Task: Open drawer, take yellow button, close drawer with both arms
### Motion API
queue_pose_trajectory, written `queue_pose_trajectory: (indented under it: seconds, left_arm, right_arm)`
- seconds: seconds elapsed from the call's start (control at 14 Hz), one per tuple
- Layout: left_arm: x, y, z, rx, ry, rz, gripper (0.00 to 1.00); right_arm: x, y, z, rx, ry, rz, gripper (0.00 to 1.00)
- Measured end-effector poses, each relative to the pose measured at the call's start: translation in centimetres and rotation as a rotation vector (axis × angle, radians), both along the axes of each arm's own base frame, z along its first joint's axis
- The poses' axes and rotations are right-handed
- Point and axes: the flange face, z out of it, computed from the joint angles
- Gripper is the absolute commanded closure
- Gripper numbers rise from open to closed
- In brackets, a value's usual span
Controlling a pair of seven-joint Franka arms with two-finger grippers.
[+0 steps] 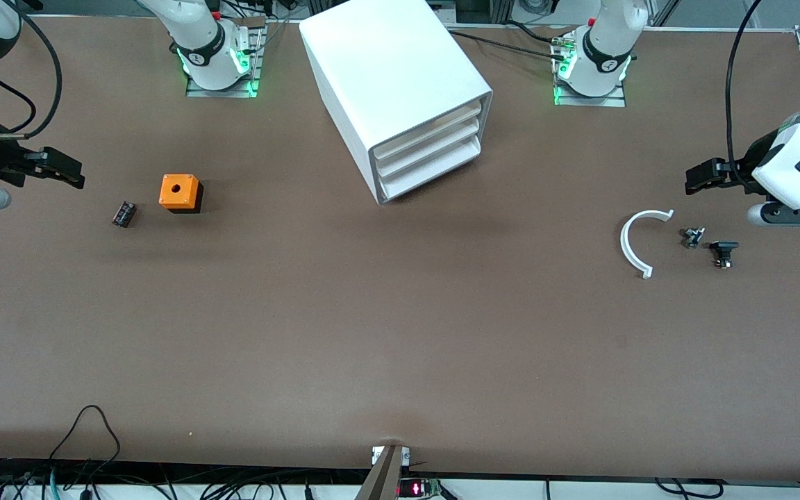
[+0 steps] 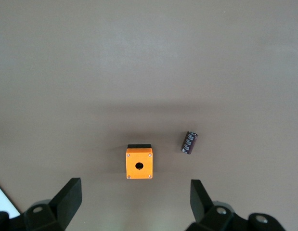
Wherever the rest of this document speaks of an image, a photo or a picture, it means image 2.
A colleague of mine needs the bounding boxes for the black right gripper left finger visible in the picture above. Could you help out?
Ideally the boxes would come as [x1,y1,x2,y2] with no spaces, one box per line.
[0,178,82,231]

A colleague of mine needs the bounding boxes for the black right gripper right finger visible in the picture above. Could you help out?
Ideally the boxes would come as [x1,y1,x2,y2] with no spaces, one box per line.
[184,179,287,231]

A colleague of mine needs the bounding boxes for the small black connector block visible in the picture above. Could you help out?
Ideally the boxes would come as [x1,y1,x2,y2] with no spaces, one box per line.
[180,131,200,154]

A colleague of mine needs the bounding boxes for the orange button enclosure box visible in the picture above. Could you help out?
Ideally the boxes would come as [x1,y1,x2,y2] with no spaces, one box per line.
[125,143,155,180]

